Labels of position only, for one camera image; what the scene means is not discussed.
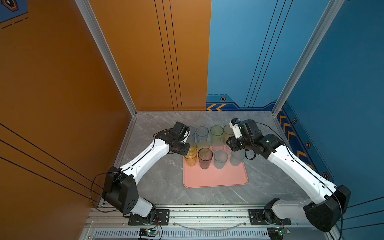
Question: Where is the teal glass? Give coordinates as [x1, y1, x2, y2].
[214, 151, 228, 169]
[230, 150, 245, 167]

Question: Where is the yellow tall glass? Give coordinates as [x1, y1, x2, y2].
[184, 146, 198, 167]

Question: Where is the grey smoky tall glass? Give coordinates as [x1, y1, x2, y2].
[198, 148, 213, 170]

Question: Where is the green short glass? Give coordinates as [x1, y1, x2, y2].
[189, 142, 197, 148]

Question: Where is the peach short glass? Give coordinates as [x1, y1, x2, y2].
[197, 141, 210, 150]

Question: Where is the clear short glass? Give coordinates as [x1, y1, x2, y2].
[212, 141, 225, 151]

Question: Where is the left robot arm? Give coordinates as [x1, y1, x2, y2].
[102, 122, 190, 222]

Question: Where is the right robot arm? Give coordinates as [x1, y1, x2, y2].
[227, 134, 351, 232]

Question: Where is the pink plastic tray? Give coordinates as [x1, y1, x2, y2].
[183, 158, 248, 189]

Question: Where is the blue textured tall glass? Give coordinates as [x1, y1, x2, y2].
[187, 126, 196, 143]

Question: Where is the amber tall glass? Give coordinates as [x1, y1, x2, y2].
[223, 125, 234, 144]

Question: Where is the blue smooth tall glass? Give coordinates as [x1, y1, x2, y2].
[196, 126, 209, 143]

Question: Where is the green tall glass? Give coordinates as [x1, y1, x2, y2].
[210, 125, 224, 144]

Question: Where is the left circuit board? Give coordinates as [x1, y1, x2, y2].
[139, 229, 159, 239]

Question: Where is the circuit board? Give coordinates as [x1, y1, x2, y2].
[267, 228, 291, 240]
[139, 229, 159, 239]

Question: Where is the right circuit board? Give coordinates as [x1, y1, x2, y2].
[267, 228, 291, 240]

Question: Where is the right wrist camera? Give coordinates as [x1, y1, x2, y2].
[230, 118, 262, 139]

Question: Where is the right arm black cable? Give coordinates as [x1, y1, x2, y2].
[244, 122, 344, 240]

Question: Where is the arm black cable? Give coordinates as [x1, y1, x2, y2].
[89, 128, 173, 214]
[244, 122, 344, 240]

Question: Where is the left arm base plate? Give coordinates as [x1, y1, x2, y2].
[128, 209, 170, 226]

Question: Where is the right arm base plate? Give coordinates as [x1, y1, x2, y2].
[248, 209, 292, 226]

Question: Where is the aluminium front rail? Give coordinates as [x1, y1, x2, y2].
[80, 204, 342, 240]

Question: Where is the clear tube on rail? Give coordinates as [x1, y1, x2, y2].
[173, 222, 247, 232]

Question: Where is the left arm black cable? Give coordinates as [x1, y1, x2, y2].
[89, 128, 173, 214]

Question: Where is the right aluminium corner post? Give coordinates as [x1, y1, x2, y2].
[272, 0, 345, 117]

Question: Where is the aluminium corner post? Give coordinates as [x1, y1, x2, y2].
[272, 0, 345, 117]
[75, 0, 137, 117]

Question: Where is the left aluminium corner post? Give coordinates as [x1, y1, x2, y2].
[75, 0, 137, 117]

